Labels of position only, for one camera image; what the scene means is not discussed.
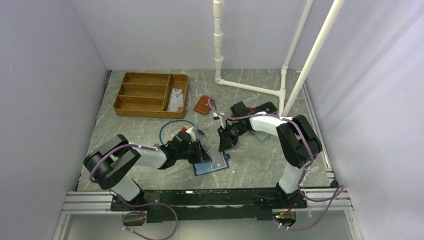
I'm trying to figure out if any white pvc pipe frame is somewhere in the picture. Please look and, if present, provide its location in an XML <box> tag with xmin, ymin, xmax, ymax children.
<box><xmin>212</xmin><ymin>0</ymin><xmax>346</xmax><ymax>117</ymax></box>

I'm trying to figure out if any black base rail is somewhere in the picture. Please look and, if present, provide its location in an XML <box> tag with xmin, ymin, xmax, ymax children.
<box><xmin>110</xmin><ymin>187</ymin><xmax>308</xmax><ymax>223</ymax></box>

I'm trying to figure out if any brown leather card holder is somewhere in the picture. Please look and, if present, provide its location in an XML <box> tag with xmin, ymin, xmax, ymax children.
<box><xmin>193</xmin><ymin>95</ymin><xmax>215</xmax><ymax>116</ymax></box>

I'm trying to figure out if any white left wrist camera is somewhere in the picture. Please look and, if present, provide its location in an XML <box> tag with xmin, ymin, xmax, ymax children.
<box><xmin>181</xmin><ymin>126</ymin><xmax>199</xmax><ymax>141</ymax></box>

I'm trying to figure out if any grey card in holder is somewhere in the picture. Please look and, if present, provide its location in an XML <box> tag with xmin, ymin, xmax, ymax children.
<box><xmin>206</xmin><ymin>148</ymin><xmax>229</xmax><ymax>172</ymax></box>

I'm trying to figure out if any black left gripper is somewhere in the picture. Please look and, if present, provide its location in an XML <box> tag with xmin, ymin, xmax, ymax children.
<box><xmin>176</xmin><ymin>138</ymin><xmax>212</xmax><ymax>164</ymax></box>

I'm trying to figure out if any wicker cutlery tray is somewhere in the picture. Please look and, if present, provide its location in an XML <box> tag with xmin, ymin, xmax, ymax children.
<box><xmin>113</xmin><ymin>72</ymin><xmax>189</xmax><ymax>119</ymax></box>

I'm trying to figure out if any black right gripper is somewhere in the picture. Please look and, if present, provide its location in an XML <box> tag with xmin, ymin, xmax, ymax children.
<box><xmin>217</xmin><ymin>122</ymin><xmax>248</xmax><ymax>153</ymax></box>

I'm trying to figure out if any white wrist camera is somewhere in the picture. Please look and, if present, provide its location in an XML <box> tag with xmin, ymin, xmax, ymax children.
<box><xmin>181</xmin><ymin>126</ymin><xmax>199</xmax><ymax>141</ymax></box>
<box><xmin>212</xmin><ymin>112</ymin><xmax>227</xmax><ymax>128</ymax></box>

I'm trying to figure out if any white credit card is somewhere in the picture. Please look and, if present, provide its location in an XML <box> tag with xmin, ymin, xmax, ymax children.
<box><xmin>167</xmin><ymin>100</ymin><xmax>184</xmax><ymax>112</ymax></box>
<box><xmin>171</xmin><ymin>88</ymin><xmax>183</xmax><ymax>98</ymax></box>
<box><xmin>170</xmin><ymin>94</ymin><xmax>184</xmax><ymax>106</ymax></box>

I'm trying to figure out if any black leather card holder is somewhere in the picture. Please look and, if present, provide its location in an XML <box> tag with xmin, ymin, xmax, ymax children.
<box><xmin>253</xmin><ymin>101</ymin><xmax>278</xmax><ymax>115</ymax></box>

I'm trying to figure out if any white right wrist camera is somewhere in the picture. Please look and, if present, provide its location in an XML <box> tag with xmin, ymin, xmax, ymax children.
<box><xmin>212</xmin><ymin>112</ymin><xmax>227</xmax><ymax>128</ymax></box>

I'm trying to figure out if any blue ethernet cable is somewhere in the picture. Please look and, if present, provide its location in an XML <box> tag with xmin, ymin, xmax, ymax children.
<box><xmin>158</xmin><ymin>119</ymin><xmax>206</xmax><ymax>146</ymax></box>

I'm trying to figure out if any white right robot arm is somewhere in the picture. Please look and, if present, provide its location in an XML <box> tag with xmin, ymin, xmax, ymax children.
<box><xmin>217</xmin><ymin>101</ymin><xmax>323</xmax><ymax>208</ymax></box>

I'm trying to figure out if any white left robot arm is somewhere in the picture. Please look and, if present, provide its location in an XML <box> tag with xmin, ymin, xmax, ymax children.
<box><xmin>83</xmin><ymin>131</ymin><xmax>212</xmax><ymax>210</ymax></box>

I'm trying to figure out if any blue leather card holder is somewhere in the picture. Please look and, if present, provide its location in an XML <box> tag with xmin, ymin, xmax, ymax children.
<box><xmin>193</xmin><ymin>148</ymin><xmax>231</xmax><ymax>176</ymax></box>

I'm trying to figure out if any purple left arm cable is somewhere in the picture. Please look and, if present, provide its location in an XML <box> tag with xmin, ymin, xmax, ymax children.
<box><xmin>88</xmin><ymin>143</ymin><xmax>179</xmax><ymax>240</ymax></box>

